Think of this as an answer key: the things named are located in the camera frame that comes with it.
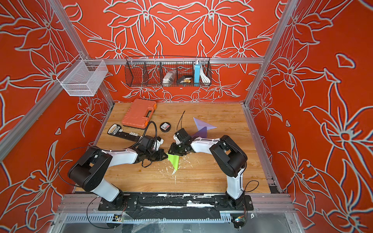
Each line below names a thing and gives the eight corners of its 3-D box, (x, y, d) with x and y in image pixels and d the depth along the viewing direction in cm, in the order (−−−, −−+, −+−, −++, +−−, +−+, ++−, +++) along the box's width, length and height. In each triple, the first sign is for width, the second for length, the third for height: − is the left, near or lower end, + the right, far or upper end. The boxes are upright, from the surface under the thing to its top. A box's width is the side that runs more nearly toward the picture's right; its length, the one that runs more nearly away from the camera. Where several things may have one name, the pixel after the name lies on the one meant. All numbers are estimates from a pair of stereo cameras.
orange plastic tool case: (122, 125, 106) (119, 121, 103) (137, 102, 123) (136, 98, 119) (144, 130, 104) (143, 126, 100) (157, 105, 120) (156, 101, 116)
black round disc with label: (160, 132, 104) (159, 130, 102) (161, 124, 109) (160, 122, 107) (170, 132, 104) (169, 130, 102) (170, 124, 109) (170, 122, 107)
